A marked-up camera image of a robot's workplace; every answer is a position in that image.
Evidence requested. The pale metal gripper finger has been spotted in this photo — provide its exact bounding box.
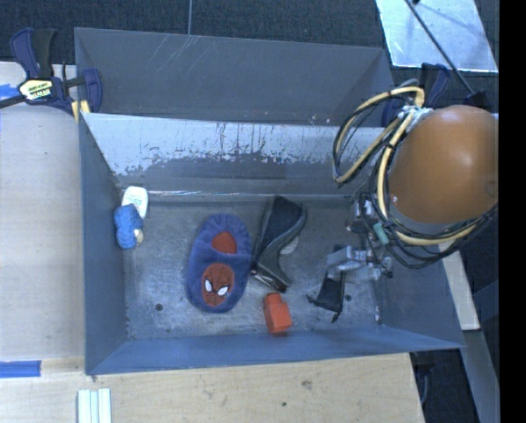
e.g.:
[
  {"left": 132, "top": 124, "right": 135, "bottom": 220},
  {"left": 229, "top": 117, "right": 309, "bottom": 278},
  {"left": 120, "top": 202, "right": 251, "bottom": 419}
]
[
  {"left": 325, "top": 259, "right": 366, "bottom": 282},
  {"left": 331, "top": 243, "right": 367, "bottom": 263}
]

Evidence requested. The black angular object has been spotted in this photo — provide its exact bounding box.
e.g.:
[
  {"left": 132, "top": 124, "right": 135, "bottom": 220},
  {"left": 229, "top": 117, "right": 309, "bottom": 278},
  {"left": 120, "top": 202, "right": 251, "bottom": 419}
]
[{"left": 305, "top": 273, "right": 347, "bottom": 324}]

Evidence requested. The orange-red plastic block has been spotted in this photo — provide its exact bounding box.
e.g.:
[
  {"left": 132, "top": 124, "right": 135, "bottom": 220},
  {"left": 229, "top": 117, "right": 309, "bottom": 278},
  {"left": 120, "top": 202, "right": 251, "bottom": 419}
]
[{"left": 263, "top": 292, "right": 293, "bottom": 336}]

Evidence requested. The blue slipper with red mask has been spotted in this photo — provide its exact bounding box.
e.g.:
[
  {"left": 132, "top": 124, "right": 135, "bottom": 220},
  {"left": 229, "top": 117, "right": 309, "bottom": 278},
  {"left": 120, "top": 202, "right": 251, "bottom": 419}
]
[{"left": 185, "top": 212, "right": 253, "bottom": 315}]

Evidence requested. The grey metal bin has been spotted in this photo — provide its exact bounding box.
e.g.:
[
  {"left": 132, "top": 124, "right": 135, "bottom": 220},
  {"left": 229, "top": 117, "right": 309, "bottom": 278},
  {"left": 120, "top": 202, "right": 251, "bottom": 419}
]
[{"left": 73, "top": 27, "right": 467, "bottom": 376}]

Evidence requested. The white tag with blue print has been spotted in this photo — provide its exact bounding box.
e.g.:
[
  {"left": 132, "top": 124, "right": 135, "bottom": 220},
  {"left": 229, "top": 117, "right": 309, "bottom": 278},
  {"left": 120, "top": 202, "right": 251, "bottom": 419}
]
[{"left": 121, "top": 185, "right": 150, "bottom": 220}]

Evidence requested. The blue plush toy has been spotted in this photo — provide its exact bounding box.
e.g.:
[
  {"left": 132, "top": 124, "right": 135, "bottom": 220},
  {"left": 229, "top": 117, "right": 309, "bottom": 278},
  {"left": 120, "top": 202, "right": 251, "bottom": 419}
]
[{"left": 113, "top": 203, "right": 145, "bottom": 251}]

